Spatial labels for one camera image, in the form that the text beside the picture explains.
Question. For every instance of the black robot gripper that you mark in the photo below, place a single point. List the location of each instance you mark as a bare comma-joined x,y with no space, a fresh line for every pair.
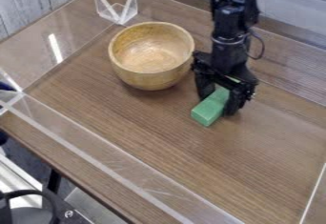
224,67

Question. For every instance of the green rectangular block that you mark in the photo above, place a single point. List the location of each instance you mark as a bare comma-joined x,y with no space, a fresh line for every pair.
209,110

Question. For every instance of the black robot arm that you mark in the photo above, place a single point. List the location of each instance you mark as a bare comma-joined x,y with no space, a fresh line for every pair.
234,17

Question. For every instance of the brown wooden bowl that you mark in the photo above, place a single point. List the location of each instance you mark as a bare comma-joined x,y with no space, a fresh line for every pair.
151,54

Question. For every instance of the clear acrylic table barrier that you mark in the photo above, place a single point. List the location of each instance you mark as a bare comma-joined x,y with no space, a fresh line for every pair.
129,145

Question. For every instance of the black table leg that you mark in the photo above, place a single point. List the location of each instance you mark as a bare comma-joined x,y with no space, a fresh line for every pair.
54,182

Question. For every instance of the clear acrylic corner bracket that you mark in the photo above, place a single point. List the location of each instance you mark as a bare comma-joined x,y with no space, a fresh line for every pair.
118,13

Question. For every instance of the grey metal base plate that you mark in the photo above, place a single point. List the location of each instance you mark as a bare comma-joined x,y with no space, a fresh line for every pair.
66,213

